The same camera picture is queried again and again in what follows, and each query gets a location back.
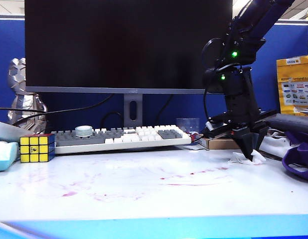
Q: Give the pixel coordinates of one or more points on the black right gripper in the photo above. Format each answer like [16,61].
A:
[240,99]

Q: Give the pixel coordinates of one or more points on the white wet wipe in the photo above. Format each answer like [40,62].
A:
[258,159]

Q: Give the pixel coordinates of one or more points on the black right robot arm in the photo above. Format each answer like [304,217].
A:
[258,20]

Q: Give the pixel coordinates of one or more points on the light blue wet wipes pack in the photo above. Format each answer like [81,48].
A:
[4,156]

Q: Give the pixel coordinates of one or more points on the white cloth bag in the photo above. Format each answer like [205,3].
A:
[273,145]

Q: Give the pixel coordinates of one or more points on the flat brown cardboard box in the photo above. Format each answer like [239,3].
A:
[218,144]

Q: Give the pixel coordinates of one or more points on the grey fabric laptop sleeve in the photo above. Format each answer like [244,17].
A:
[293,123]

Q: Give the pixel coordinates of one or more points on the purple fabric bag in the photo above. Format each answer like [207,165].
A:
[301,154]

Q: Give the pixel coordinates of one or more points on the clear plastic cup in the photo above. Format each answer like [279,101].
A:
[187,124]

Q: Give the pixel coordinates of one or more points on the yellow printed paper bag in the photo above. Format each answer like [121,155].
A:
[296,74]

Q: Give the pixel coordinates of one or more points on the white and grey mechanical keyboard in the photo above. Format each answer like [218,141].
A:
[124,142]

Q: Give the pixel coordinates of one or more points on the black computer monitor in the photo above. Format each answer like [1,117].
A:
[119,44]

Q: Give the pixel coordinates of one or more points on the round white tape roll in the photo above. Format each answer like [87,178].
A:
[84,131]

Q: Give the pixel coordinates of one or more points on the Rubik's cube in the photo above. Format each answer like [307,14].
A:
[34,149]

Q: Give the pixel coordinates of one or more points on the silver faceted figurine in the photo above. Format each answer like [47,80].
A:
[18,99]

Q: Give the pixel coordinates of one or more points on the grey white flat board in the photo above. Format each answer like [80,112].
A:
[9,130]

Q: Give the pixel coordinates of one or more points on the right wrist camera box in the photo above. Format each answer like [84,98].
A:
[215,128]

